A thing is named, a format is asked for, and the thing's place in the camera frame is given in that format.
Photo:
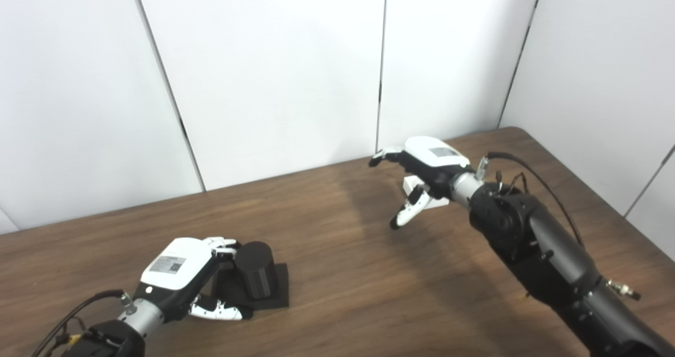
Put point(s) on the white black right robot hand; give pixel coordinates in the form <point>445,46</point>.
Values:
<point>432,159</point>

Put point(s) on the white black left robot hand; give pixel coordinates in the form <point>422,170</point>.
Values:
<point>176,270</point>

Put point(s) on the white square piece with hole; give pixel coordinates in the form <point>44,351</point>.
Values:
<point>410,184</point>

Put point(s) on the black peg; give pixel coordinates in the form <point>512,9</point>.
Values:
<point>256,270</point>

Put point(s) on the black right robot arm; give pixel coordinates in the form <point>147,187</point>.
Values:
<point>548,257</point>

